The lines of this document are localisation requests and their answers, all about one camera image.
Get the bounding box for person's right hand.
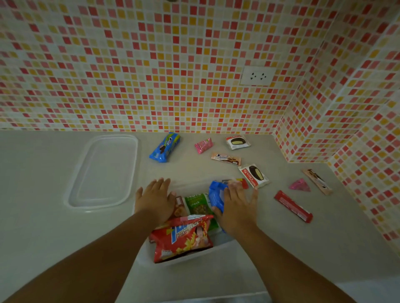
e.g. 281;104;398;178
211;181;259;237

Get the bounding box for person's left hand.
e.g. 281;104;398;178
135;178;177;225

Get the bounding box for blue snack packet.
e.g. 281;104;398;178
208;181;229;215

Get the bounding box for person's right forearm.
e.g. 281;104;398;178
219;225;357;303

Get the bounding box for person's left forearm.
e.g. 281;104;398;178
2;213;172;303

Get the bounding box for brown snack packet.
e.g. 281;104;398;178
170;196;189;220

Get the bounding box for small red snack packet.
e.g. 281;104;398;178
222;178;249;190

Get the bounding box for green nut snack packet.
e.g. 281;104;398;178
184;193;222;232

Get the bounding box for white and red pie packet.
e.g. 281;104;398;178
238;164;270;189

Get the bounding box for beige wafer packet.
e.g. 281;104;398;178
211;152;242;167
301;169;334;196

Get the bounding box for clear plastic container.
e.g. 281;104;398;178
134;179;239;268

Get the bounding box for blue cookie packet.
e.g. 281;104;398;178
149;132;181;163

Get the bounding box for red chocolate bar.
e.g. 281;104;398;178
274;190;314;224

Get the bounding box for red potato snack bag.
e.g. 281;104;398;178
149;214;215;264

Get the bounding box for clear plastic container lid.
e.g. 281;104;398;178
64;134;139;213

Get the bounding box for pink triangular packet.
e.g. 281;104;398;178
288;178;312;192

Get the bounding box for white chocolate pie packet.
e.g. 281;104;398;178
225;135;251;150

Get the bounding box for pink candy packet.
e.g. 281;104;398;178
194;138;214;154

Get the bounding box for white wall socket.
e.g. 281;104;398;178
240;66;277;87

